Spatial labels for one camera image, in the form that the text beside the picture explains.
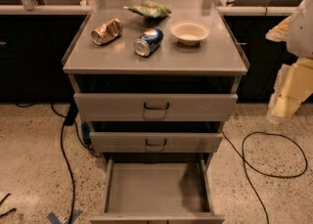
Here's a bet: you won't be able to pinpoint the black cable right floor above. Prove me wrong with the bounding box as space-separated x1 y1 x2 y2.
221 131 309 224

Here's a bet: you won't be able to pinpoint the blue tape on floor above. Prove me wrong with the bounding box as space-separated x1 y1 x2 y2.
47 210 83 224

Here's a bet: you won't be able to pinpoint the white paper bowl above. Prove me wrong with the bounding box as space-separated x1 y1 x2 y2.
170 21 210 46

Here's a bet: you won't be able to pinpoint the top grey drawer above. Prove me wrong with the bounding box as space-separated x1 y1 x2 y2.
74 93 238 121

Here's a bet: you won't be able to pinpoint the black cable left floor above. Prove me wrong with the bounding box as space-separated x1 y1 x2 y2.
14 102 102 224

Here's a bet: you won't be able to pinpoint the middle grey drawer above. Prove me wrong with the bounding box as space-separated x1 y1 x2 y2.
90 132 222 153

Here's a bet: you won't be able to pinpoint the black cable floor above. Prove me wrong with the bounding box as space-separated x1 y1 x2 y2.
14 102 102 224
221 131 309 224

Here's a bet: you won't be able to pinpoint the grey drawer cabinet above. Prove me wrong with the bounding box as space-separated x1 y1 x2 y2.
62 0 250 224

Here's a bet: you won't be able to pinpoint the green chip bag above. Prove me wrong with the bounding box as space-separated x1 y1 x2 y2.
124 0 172 19

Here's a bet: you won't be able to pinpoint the blue pepsi can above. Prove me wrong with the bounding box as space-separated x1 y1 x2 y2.
134 27 163 57

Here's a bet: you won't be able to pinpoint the open bottom grey drawer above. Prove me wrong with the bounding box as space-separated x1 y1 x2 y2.
90 156 224 224

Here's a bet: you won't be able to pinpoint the dark counter cabinets behind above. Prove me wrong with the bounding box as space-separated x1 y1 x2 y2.
0 14 296 103

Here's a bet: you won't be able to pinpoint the crushed gold soda can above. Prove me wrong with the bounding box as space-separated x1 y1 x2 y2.
91 18 123 45

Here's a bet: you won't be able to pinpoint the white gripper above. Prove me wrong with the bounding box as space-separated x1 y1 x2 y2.
265 0 313 124

